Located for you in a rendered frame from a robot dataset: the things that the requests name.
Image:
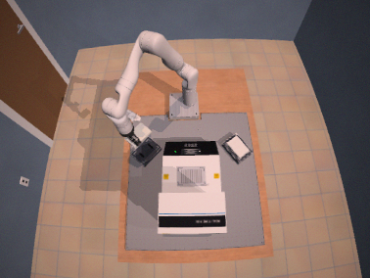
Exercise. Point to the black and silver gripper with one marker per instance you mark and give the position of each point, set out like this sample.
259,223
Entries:
132,137

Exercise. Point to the black rectangular frame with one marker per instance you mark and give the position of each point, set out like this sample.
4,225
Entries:
231,153

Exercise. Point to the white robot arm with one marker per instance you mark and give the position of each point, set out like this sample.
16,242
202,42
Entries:
155,44

